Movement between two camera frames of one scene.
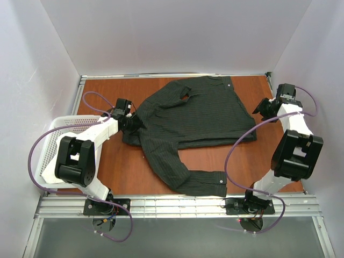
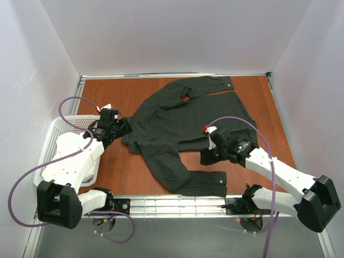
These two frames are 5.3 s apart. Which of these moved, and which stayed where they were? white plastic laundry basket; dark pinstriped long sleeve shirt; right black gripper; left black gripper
Moved: left black gripper; right black gripper
Stayed: white plastic laundry basket; dark pinstriped long sleeve shirt
